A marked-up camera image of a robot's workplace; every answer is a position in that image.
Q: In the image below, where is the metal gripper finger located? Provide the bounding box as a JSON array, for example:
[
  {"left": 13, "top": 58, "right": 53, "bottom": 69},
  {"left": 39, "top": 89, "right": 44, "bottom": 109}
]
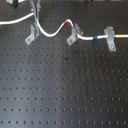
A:
[
  {"left": 30, "top": 0, "right": 36, "bottom": 14},
  {"left": 35, "top": 0, "right": 41, "bottom": 23}
]

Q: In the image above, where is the white cable with coloured bands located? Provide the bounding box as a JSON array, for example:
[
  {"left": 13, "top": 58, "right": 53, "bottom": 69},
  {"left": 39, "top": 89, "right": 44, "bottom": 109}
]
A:
[{"left": 0, "top": 12, "right": 128, "bottom": 41}]

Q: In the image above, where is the left grey cable clip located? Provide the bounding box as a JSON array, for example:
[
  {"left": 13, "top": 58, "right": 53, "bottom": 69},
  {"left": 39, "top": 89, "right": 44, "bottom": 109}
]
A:
[{"left": 25, "top": 23, "right": 40, "bottom": 45}]

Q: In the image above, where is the grey cable clip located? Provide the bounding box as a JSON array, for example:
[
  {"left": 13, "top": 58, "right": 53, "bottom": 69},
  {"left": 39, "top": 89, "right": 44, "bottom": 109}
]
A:
[
  {"left": 104, "top": 26, "right": 117, "bottom": 52},
  {"left": 66, "top": 24, "right": 83, "bottom": 46},
  {"left": 25, "top": 23, "right": 40, "bottom": 45}
]

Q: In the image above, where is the middle grey cable clip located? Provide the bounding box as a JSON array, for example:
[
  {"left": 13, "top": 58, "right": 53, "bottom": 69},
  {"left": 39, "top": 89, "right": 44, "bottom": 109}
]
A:
[{"left": 66, "top": 24, "right": 83, "bottom": 46}]

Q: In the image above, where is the right grey cable clip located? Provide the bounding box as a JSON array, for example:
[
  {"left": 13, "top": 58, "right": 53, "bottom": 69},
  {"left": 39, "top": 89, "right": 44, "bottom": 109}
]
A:
[{"left": 104, "top": 26, "right": 117, "bottom": 52}]

